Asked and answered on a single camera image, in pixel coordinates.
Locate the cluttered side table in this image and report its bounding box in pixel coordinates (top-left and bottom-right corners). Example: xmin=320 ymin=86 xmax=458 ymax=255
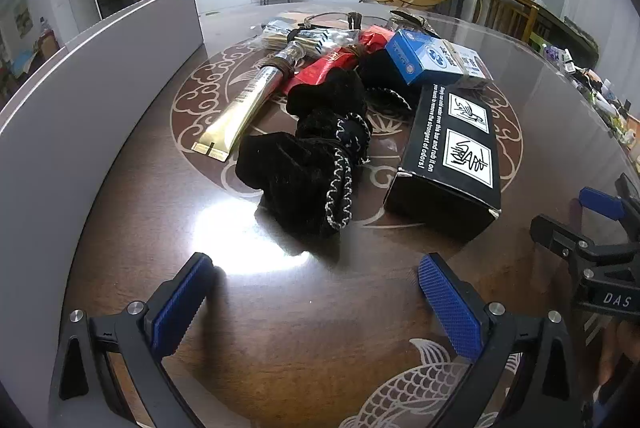
xmin=537 ymin=0 xmax=640 ymax=151

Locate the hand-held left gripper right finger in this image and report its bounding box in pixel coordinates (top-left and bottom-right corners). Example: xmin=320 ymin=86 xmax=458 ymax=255
xmin=418 ymin=253 xmax=583 ymax=428

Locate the clear plastic bag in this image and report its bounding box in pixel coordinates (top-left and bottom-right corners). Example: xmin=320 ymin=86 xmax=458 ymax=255
xmin=250 ymin=19 xmax=301 ymax=55

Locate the red packet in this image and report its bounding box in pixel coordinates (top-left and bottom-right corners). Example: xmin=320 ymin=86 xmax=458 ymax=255
xmin=357 ymin=25 xmax=397 ymax=59
xmin=286 ymin=48 xmax=360 ymax=90

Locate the black printed cardboard box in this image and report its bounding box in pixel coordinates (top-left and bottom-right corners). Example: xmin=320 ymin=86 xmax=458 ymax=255
xmin=384 ymin=83 xmax=502 ymax=243

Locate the rhinestone hair claw clip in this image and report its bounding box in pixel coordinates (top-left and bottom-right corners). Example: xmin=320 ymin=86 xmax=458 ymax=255
xmin=389 ymin=9 xmax=432 ymax=34

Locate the gold cosmetic tube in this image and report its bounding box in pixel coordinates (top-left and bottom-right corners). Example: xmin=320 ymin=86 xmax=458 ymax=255
xmin=191 ymin=42 xmax=307 ymax=161

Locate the black velvet rhinestone bow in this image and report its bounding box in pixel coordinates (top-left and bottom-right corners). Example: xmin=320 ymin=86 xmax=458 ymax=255
xmin=236 ymin=68 xmax=373 ymax=241

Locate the blue and white box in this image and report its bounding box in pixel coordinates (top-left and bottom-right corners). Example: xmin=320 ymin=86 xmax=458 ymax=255
xmin=385 ymin=29 xmax=493 ymax=87

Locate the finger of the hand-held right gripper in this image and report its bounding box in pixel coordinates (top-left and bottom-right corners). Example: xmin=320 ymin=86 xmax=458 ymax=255
xmin=579 ymin=172 xmax=640 ymax=221
xmin=530 ymin=214 xmax=640 ymax=270

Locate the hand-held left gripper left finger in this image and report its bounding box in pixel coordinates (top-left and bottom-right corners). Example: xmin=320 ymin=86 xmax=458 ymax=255
xmin=48 ymin=252 xmax=216 ymax=428

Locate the silver foil packet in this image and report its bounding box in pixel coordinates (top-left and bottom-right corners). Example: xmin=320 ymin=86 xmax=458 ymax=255
xmin=295 ymin=29 xmax=359 ymax=59

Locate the wooden chair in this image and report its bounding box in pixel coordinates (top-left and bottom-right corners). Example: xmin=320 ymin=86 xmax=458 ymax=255
xmin=478 ymin=0 xmax=541 ymax=42

